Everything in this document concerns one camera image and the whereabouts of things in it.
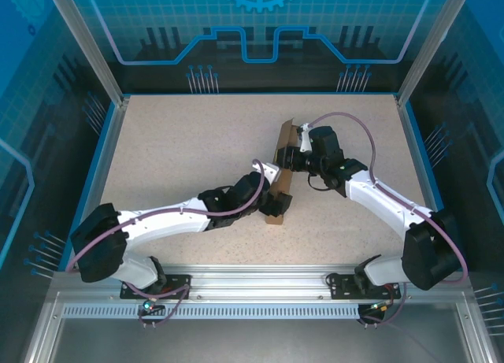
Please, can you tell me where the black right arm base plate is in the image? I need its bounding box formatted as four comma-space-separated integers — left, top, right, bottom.
328, 273, 402, 301

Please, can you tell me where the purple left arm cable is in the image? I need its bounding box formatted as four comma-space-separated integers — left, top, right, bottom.
65, 157, 265, 328

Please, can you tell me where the small board with green light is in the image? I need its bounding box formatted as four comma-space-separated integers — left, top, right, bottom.
365, 299, 395, 313
139, 295, 166, 315

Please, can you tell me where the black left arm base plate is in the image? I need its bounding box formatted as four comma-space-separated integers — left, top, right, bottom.
120, 273, 193, 301

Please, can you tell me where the aluminium side rail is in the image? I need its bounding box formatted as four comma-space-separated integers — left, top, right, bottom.
65, 97, 131, 272
395, 101, 465, 272

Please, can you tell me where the aluminium frame post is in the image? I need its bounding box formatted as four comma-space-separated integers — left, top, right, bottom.
43, 0, 132, 109
395, 0, 462, 109

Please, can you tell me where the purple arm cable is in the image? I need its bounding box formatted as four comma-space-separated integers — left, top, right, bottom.
65, 157, 265, 328
306, 111, 469, 328

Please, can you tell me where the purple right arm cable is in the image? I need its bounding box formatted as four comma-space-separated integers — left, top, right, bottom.
306, 111, 469, 328

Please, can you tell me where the metal front shelf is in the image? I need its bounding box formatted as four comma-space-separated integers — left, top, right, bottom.
23, 291, 493, 363

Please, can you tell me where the brown cardboard box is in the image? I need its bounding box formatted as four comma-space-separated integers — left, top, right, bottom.
264, 117, 300, 226

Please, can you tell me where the aluminium front rail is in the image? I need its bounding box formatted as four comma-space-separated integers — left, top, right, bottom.
50, 263, 473, 301

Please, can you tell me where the slotted cable duct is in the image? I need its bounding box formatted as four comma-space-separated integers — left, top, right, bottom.
61, 303, 365, 321

